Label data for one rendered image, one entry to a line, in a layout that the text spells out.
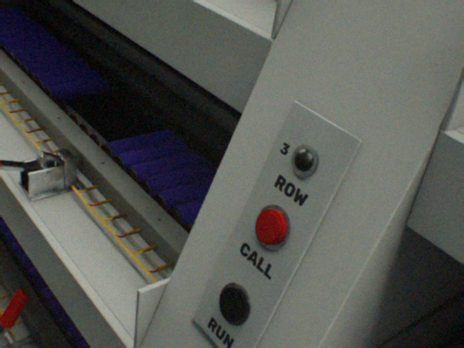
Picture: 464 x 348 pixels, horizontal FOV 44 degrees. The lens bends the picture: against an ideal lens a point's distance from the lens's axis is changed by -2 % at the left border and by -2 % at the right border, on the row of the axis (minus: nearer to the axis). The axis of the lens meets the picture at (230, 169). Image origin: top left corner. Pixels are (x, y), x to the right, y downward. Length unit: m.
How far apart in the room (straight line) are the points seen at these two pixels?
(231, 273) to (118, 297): 0.12
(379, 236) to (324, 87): 0.07
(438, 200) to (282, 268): 0.08
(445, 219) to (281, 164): 0.08
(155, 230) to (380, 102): 0.21
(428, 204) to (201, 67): 0.15
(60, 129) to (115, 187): 0.10
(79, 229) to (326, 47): 0.24
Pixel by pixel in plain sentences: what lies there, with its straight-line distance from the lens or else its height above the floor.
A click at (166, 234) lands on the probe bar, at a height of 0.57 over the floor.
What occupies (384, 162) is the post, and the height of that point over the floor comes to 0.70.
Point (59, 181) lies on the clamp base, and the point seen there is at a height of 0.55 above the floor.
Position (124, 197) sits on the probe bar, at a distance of 0.43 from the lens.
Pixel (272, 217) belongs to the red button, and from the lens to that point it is 0.26.
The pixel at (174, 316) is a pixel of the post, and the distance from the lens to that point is 0.32.
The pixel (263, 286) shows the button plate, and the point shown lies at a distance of 0.27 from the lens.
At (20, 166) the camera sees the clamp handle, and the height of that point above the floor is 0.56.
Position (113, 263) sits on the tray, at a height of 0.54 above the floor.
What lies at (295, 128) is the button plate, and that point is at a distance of 0.26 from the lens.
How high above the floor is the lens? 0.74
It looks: 17 degrees down
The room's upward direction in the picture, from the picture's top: 24 degrees clockwise
